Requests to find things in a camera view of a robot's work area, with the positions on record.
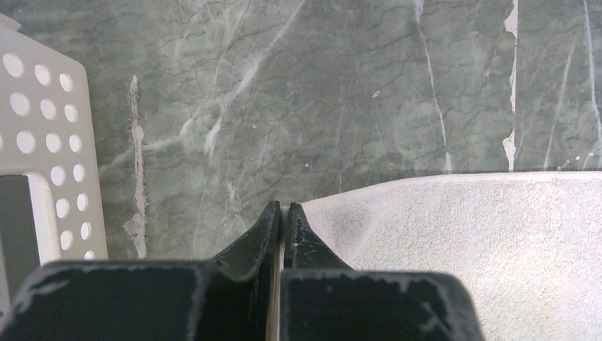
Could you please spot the white perforated plastic basket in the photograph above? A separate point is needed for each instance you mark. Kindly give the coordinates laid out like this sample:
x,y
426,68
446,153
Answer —
x,y
51,206

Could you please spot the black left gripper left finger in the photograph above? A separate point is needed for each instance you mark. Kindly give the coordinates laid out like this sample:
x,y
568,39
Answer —
x,y
226,297

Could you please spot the white terry towel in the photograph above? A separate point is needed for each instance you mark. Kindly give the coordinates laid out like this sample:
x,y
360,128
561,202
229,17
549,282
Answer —
x,y
527,246

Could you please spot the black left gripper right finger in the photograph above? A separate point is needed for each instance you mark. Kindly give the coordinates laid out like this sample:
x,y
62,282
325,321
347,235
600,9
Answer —
x,y
323,298

